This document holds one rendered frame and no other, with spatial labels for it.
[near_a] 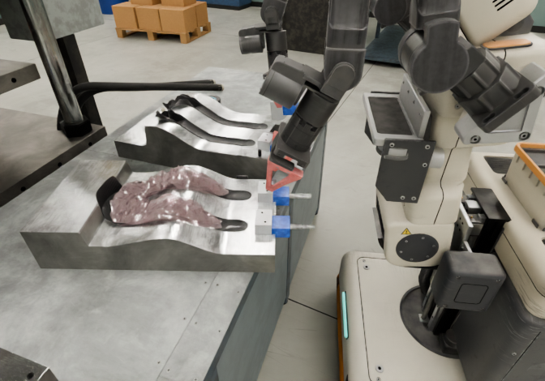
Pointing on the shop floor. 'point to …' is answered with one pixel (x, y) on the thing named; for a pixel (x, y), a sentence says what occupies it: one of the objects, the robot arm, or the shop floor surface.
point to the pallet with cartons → (161, 10)
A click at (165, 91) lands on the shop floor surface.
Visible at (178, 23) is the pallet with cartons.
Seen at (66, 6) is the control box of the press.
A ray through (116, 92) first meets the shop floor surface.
